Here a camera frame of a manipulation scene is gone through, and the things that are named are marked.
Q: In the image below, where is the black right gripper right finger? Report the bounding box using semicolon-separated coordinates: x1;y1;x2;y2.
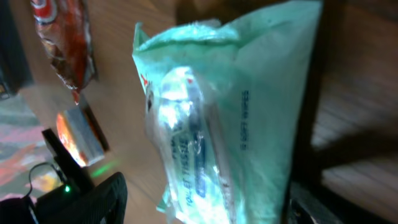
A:
284;182;343;224

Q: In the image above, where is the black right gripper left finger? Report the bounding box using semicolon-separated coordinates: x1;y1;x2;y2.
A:
37;172;128;224

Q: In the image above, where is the small orange snack packet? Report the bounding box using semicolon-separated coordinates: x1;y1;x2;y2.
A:
56;105;109;167

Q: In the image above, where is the teal snack packet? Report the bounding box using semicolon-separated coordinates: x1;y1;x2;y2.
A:
132;1;323;223

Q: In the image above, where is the orange brown candy bar wrapper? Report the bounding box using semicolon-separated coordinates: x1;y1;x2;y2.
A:
30;0;97;104

